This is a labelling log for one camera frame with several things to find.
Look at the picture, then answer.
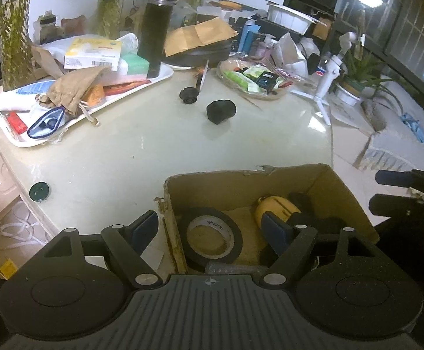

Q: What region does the black power adapter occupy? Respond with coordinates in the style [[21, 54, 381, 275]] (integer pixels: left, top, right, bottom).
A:
[[288, 191, 347, 234]]

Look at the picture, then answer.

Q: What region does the black round knob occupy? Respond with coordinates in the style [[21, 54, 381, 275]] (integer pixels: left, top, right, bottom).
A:
[[179, 87, 198, 104]]

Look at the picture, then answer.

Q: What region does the brown cardboard box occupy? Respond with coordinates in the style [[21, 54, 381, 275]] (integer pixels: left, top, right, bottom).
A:
[[154, 163, 380, 276]]

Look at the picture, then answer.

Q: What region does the potted green plant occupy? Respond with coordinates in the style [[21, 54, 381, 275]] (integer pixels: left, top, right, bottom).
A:
[[334, 49, 405, 106]]

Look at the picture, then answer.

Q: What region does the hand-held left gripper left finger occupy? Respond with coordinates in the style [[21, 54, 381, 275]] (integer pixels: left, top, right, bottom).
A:
[[46, 210, 163, 287]]

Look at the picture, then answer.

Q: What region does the grey fringed rug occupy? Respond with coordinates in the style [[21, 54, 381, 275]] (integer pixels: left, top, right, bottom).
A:
[[354, 109, 424, 176]]

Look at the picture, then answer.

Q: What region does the black tape roll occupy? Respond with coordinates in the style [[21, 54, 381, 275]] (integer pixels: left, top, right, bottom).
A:
[[181, 207, 243, 265]]

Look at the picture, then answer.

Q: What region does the woven basket of snack packets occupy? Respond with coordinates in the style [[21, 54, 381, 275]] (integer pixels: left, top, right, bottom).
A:
[[217, 56, 293, 99]]

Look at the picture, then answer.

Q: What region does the white paper square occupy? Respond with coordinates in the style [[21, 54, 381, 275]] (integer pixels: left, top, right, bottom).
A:
[[141, 248, 165, 274]]

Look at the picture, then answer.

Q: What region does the glass vase with green plant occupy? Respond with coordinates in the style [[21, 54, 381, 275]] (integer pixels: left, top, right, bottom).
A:
[[97, 0, 132, 39]]

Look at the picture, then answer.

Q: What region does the yellow and white box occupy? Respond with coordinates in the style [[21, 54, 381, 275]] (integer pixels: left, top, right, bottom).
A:
[[64, 37, 123, 71]]

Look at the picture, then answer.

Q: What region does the blue carton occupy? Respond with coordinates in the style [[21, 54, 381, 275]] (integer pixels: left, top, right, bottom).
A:
[[239, 20, 261, 53]]

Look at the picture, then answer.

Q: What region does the small black rubber block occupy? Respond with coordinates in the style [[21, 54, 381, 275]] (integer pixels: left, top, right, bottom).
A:
[[206, 99, 237, 125]]

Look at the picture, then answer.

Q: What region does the white gimbal tripod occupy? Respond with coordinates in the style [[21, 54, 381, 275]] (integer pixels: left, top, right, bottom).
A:
[[292, 32, 365, 125]]

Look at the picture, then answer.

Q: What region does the brown paper envelope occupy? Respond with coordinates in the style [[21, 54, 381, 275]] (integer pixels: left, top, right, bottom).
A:
[[164, 17, 239, 57]]

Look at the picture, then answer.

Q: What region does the yellow dog-shaped toy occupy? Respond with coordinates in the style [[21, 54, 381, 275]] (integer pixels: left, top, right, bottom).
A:
[[254, 196, 302, 227]]

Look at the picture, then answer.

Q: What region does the pink liquid bottle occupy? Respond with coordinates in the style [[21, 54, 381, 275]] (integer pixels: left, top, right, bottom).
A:
[[257, 34, 276, 57]]

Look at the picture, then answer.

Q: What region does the white and blue tube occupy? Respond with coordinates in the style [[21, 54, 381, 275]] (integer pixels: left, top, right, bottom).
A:
[[0, 80, 57, 112]]

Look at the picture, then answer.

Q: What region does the dark green round cap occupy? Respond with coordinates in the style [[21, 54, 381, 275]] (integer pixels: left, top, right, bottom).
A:
[[29, 182, 50, 202]]

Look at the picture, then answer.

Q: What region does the tall glass vase with stems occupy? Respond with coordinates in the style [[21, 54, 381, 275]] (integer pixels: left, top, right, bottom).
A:
[[0, 0, 34, 90]]

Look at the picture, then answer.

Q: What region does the brown cloth pouch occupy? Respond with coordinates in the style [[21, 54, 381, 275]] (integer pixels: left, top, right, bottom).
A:
[[39, 66, 110, 115]]

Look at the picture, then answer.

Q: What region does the white strap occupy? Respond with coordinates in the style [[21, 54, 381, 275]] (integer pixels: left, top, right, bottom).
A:
[[0, 222, 48, 252]]

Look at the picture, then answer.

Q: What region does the black thermos bottle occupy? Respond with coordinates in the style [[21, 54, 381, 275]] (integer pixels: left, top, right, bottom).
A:
[[138, 0, 176, 79]]

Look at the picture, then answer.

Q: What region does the white plastic tray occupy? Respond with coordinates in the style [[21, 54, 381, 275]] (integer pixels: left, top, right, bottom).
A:
[[0, 60, 174, 148]]

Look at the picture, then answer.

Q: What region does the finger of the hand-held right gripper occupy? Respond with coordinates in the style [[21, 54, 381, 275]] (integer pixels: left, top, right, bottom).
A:
[[375, 169, 424, 199], [368, 193, 424, 221]]

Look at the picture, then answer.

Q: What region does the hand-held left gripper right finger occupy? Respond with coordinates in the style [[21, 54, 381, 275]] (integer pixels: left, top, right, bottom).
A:
[[259, 211, 380, 287]]

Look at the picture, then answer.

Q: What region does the light green box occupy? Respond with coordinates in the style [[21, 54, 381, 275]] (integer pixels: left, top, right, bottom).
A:
[[120, 53, 150, 75]]

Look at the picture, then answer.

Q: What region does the red lighter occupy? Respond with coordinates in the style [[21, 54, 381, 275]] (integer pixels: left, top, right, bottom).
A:
[[6, 111, 28, 135]]

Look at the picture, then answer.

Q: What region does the white plastic bag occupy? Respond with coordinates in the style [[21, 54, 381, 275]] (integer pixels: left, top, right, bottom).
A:
[[272, 33, 309, 75]]

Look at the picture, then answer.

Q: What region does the white plastic container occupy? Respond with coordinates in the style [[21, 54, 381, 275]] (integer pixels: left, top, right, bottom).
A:
[[265, 0, 325, 33]]

